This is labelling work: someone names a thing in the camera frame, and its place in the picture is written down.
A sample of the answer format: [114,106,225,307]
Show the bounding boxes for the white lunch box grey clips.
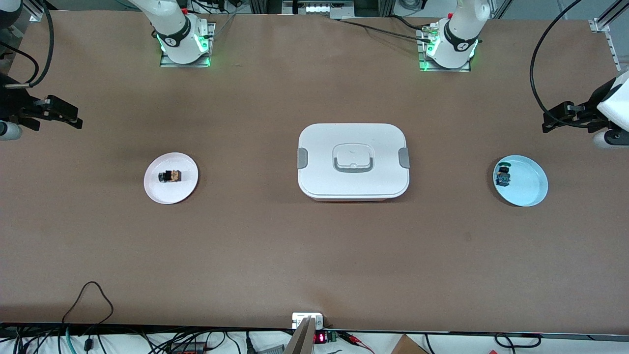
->
[297,123,410,202]

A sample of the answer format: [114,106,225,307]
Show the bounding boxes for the light blue round plate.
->
[493,155,549,207]

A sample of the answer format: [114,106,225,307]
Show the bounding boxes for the pink round plate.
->
[143,152,199,205]

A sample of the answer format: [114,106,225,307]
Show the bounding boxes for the grey device with lights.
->
[283,0,354,20]

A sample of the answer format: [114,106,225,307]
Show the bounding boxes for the brown cardboard piece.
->
[391,334,430,354]

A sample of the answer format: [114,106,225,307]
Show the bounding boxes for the grey metal bar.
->
[283,316,317,354]

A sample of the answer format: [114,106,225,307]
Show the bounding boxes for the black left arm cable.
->
[530,0,590,128]

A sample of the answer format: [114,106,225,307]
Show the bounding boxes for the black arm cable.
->
[0,0,55,89]
[530,0,590,128]

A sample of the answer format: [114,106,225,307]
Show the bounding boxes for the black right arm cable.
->
[0,0,55,89]

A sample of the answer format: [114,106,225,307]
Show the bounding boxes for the perforated metal bracket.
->
[602,29,619,74]

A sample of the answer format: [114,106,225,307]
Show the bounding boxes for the blue and green switch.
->
[495,161,513,187]

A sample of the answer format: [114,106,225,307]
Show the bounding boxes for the aluminium frame profile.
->
[22,0,46,23]
[589,0,629,32]

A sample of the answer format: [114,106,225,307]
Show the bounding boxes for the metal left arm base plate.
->
[419,27,471,73]

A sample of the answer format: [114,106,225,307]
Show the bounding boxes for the thin black looped cable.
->
[61,281,114,325]

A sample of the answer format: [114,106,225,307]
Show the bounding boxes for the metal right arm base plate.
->
[160,22,217,68]

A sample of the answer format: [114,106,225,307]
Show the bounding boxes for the black cable on table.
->
[338,19,433,42]

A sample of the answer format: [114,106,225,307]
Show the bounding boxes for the black cable loop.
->
[494,333,542,349]

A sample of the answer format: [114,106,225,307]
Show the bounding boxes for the red clip wires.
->
[339,331,375,353]

